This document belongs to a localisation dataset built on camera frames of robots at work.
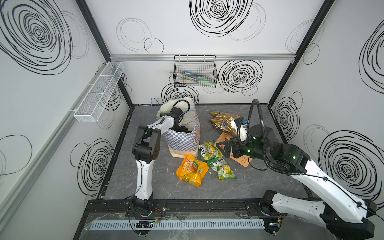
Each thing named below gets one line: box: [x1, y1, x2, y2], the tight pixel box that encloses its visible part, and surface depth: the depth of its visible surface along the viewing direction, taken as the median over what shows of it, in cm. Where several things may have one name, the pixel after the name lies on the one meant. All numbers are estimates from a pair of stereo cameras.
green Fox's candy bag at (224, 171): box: [206, 157, 238, 180], surface depth 84 cm
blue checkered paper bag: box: [163, 101, 201, 158], surface depth 81 cm
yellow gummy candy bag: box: [176, 154, 210, 187], surface depth 82 cm
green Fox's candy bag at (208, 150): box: [198, 139, 223, 161], surface depth 90 cm
